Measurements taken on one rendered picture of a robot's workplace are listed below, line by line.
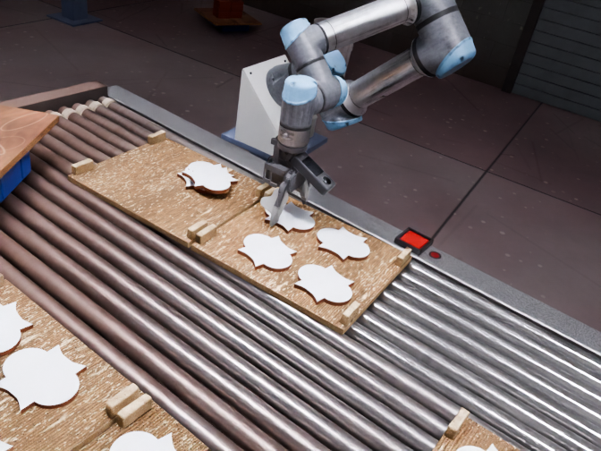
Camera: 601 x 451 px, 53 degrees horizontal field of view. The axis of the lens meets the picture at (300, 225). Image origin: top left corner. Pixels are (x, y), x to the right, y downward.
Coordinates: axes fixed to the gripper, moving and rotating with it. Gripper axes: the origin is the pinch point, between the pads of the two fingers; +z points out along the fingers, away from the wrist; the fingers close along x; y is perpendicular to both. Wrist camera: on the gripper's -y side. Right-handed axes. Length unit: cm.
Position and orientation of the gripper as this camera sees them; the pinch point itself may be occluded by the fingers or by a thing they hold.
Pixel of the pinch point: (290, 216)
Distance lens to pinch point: 151.5
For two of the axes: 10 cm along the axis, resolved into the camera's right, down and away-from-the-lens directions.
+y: -8.3, -3.8, 4.0
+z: -1.3, 8.4, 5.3
